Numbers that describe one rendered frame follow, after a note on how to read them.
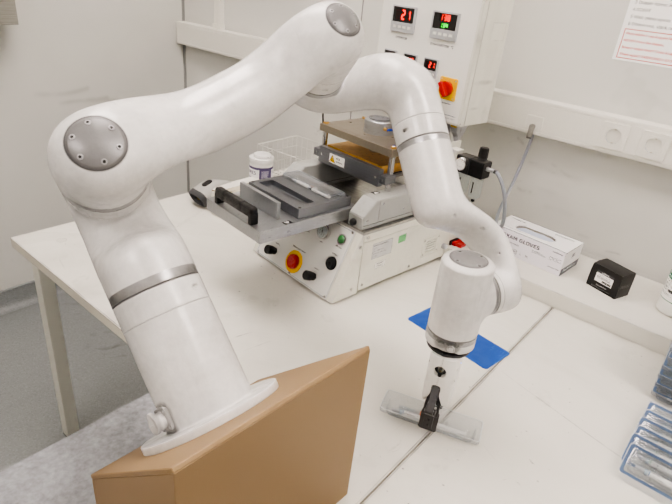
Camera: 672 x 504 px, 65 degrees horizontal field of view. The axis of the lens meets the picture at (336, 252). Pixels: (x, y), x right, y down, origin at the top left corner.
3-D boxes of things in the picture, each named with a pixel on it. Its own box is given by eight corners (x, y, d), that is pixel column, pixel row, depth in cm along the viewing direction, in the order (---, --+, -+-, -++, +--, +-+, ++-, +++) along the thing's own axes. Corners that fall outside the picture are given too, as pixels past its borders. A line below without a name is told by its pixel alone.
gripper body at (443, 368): (467, 361, 85) (453, 414, 90) (476, 328, 93) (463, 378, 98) (421, 347, 87) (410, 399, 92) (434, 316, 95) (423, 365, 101)
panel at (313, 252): (256, 252, 151) (281, 191, 148) (326, 300, 132) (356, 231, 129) (251, 251, 149) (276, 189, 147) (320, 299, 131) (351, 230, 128)
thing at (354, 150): (368, 150, 159) (372, 118, 154) (426, 173, 145) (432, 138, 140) (325, 158, 148) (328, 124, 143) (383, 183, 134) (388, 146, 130)
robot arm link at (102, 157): (93, 240, 75) (77, 208, 60) (43, 171, 75) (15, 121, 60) (354, 90, 94) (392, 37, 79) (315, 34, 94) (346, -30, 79)
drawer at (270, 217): (301, 191, 148) (303, 164, 144) (356, 219, 134) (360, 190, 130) (206, 212, 129) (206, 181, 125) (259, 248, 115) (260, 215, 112)
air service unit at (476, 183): (447, 188, 149) (458, 136, 143) (491, 206, 140) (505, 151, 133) (436, 191, 146) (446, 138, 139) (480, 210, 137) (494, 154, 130)
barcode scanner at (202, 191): (233, 190, 192) (233, 169, 188) (248, 197, 187) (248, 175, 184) (186, 203, 177) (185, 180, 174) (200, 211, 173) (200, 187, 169)
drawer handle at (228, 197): (221, 201, 126) (221, 185, 124) (258, 224, 117) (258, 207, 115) (214, 202, 125) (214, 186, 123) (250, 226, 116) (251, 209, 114)
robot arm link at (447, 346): (473, 350, 84) (469, 365, 85) (481, 322, 91) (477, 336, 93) (421, 334, 86) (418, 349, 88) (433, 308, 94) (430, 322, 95)
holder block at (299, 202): (299, 180, 144) (300, 171, 143) (350, 205, 132) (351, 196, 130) (248, 190, 134) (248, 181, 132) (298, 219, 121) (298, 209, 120)
